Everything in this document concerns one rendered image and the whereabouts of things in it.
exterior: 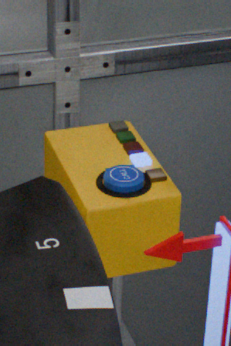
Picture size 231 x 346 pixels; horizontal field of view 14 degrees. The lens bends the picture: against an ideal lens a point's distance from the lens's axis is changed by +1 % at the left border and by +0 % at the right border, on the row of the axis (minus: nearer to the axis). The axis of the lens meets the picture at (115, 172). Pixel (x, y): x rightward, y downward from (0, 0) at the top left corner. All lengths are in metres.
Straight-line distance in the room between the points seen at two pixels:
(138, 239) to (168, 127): 0.57
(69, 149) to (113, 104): 0.45
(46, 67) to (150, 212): 0.49
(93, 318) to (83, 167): 0.34
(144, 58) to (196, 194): 0.28
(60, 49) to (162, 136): 0.24
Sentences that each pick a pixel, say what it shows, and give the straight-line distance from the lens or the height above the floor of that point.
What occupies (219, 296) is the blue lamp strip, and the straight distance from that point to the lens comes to 0.69.
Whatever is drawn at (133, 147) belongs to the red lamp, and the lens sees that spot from 0.97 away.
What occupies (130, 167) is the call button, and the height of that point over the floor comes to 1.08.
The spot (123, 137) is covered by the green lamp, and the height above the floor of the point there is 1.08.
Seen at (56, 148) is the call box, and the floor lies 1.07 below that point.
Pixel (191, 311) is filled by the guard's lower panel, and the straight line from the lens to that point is 1.72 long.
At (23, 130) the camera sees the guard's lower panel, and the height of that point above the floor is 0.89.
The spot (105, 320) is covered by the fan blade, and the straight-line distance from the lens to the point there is 0.63.
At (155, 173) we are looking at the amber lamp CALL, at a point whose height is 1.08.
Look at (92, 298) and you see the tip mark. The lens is 0.64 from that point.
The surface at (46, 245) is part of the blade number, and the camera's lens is 0.66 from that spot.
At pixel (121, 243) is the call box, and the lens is 0.92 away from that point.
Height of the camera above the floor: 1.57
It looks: 32 degrees down
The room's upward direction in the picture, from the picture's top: 2 degrees clockwise
